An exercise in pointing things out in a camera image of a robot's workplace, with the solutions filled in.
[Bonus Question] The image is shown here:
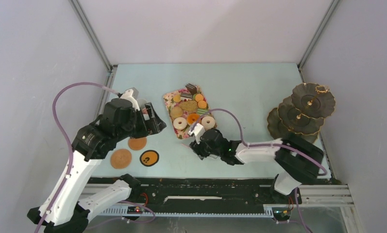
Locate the tan round cookie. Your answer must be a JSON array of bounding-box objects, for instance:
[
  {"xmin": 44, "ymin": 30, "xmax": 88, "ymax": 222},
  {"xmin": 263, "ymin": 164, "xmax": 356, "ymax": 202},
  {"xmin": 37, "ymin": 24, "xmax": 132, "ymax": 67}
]
[{"xmin": 170, "ymin": 106, "xmax": 184, "ymax": 118}]

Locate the orange glazed donut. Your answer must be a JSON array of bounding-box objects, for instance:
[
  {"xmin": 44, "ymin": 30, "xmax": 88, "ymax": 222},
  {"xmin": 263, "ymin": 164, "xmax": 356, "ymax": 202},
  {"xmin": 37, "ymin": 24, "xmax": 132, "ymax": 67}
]
[{"xmin": 186, "ymin": 113, "xmax": 200, "ymax": 125}]

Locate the lower wooden round coaster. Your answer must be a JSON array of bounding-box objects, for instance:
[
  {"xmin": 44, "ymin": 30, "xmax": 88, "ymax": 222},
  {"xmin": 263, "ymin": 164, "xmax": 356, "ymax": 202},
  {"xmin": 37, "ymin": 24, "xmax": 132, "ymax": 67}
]
[{"xmin": 110, "ymin": 149, "xmax": 132, "ymax": 169}]

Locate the orange round biscuit upper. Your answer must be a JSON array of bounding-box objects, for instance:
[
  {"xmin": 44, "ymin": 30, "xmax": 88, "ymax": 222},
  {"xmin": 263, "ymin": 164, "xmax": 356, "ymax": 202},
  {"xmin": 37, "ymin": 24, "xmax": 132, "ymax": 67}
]
[{"xmin": 194, "ymin": 93, "xmax": 204, "ymax": 102}]

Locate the wooden round coaster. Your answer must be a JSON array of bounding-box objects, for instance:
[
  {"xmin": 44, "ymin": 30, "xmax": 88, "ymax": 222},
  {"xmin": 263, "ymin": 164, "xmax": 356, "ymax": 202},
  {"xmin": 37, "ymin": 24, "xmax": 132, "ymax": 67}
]
[
  {"xmin": 128, "ymin": 137, "xmax": 147, "ymax": 150},
  {"xmin": 110, "ymin": 149, "xmax": 132, "ymax": 169}
]

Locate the orange round biscuit lower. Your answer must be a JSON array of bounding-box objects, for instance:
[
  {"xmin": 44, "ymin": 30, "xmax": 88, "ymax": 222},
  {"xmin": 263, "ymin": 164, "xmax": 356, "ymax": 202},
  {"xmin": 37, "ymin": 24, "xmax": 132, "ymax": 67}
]
[{"xmin": 198, "ymin": 100, "xmax": 207, "ymax": 109}]

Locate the upper wooden round coaster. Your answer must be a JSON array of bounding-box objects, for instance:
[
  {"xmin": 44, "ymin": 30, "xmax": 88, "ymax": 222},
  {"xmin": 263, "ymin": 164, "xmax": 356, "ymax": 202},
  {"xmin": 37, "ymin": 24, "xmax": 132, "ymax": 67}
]
[{"xmin": 128, "ymin": 137, "xmax": 147, "ymax": 150}]

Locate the white donut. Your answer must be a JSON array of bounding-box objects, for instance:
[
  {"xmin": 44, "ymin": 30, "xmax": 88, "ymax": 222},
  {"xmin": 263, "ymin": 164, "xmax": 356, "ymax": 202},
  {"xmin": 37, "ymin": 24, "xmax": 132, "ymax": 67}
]
[
  {"xmin": 201, "ymin": 116, "xmax": 216, "ymax": 130},
  {"xmin": 173, "ymin": 117, "xmax": 188, "ymax": 131}
]

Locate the small yellow cookie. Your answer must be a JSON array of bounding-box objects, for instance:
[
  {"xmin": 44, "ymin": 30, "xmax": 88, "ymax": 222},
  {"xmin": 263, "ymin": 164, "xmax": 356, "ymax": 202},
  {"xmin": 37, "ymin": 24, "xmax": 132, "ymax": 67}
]
[{"xmin": 173, "ymin": 95, "xmax": 182, "ymax": 103}]

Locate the orange round biscuit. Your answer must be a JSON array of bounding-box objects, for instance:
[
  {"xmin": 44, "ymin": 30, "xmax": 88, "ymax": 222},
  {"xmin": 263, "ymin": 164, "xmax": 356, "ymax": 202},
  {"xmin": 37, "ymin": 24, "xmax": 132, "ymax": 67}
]
[
  {"xmin": 194, "ymin": 93, "xmax": 204, "ymax": 102},
  {"xmin": 198, "ymin": 100, "xmax": 207, "ymax": 109}
]

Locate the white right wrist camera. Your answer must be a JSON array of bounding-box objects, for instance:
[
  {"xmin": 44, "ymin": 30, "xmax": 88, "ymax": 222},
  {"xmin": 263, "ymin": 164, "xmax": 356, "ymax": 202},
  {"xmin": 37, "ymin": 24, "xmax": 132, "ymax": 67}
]
[{"xmin": 188, "ymin": 123, "xmax": 206, "ymax": 144}]

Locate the brown oval cookie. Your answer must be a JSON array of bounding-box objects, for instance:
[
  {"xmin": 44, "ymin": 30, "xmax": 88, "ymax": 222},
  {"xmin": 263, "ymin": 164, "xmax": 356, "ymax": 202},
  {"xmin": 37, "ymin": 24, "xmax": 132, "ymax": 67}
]
[{"xmin": 178, "ymin": 100, "xmax": 198, "ymax": 112}]

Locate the three tier black cake stand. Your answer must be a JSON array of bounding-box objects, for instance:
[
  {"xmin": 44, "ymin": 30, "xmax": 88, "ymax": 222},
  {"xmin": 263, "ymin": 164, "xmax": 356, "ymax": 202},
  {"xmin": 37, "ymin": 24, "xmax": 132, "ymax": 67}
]
[{"xmin": 267, "ymin": 83, "xmax": 336, "ymax": 143}]

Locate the green striped cake slice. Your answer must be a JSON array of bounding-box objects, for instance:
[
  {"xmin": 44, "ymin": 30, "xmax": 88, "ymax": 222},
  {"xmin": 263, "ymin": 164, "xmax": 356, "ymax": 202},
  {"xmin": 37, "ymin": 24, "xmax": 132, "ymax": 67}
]
[{"xmin": 196, "ymin": 108, "xmax": 209, "ymax": 116}]

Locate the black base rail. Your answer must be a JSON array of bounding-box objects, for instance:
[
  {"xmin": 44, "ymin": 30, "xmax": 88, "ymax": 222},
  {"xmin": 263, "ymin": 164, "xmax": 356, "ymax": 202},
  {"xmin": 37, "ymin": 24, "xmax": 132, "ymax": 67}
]
[{"xmin": 84, "ymin": 176, "xmax": 338, "ymax": 216}]

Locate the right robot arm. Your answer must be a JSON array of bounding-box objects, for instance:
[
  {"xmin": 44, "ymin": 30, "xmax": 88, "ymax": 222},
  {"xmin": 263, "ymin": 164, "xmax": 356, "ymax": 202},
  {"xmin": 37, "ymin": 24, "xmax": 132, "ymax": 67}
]
[{"xmin": 188, "ymin": 127, "xmax": 327, "ymax": 203}]

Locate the chocolate cake piece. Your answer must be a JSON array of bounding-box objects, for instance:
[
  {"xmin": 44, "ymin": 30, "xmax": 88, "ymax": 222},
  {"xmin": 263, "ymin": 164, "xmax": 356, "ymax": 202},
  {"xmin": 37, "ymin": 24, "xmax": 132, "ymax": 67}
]
[{"xmin": 185, "ymin": 83, "xmax": 198, "ymax": 95}]

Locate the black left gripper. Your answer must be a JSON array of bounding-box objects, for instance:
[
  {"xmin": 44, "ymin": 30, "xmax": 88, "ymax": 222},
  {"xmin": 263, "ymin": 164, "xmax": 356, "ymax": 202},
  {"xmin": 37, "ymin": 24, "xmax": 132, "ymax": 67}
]
[{"xmin": 115, "ymin": 102, "xmax": 166, "ymax": 142}]

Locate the striped chocolate cake slice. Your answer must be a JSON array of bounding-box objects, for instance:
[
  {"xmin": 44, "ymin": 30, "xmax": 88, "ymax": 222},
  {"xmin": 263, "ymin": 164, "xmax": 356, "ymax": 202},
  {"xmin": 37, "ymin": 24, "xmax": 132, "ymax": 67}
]
[{"xmin": 180, "ymin": 93, "xmax": 193, "ymax": 101}]

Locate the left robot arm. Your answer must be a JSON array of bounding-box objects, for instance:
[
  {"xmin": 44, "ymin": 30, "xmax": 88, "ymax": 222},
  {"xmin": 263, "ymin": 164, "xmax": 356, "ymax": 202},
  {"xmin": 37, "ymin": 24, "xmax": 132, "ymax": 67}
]
[{"xmin": 27, "ymin": 98, "xmax": 166, "ymax": 233}]

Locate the orange question mark coaster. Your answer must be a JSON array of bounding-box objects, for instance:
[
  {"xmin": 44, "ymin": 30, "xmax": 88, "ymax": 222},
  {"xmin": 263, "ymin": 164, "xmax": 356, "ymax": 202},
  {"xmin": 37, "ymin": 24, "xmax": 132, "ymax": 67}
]
[{"xmin": 139, "ymin": 150, "xmax": 160, "ymax": 167}]

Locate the floral rectangular tray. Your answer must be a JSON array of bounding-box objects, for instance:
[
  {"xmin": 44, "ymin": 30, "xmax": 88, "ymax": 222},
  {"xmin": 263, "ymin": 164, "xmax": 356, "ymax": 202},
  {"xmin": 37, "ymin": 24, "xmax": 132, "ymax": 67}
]
[{"xmin": 163, "ymin": 83, "xmax": 217, "ymax": 140}]

